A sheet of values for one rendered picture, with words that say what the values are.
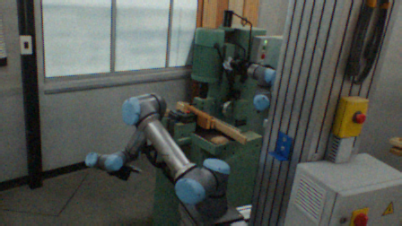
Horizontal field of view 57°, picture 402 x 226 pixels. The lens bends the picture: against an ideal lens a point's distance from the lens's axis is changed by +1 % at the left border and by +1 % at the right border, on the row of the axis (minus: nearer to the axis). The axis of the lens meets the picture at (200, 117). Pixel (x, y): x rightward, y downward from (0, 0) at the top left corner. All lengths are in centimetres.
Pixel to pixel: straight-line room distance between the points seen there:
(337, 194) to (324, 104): 29
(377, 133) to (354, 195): 310
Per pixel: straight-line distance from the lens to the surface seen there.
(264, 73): 188
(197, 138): 223
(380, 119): 428
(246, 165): 262
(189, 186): 148
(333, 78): 129
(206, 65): 224
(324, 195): 125
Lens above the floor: 179
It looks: 21 degrees down
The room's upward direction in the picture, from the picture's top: 6 degrees clockwise
